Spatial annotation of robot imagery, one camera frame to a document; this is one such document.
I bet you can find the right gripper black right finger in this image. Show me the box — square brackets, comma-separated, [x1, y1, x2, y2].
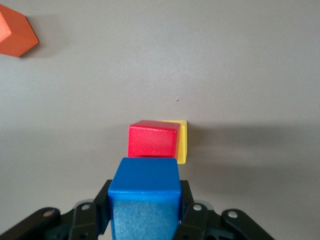
[172, 179, 276, 240]

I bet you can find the blue wooden cube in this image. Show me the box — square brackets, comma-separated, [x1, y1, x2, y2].
[107, 157, 181, 240]

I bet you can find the yellow wooden cube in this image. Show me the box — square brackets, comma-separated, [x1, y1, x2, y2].
[159, 120, 188, 165]

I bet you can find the orange wooden cube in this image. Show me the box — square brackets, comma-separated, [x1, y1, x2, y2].
[0, 3, 40, 58]

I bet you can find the red wooden cube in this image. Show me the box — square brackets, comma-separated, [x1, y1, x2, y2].
[127, 119, 182, 159]

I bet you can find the brown table cover sheet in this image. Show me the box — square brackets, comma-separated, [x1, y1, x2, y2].
[0, 0, 320, 240]

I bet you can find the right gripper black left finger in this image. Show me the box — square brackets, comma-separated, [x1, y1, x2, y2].
[0, 179, 113, 240]

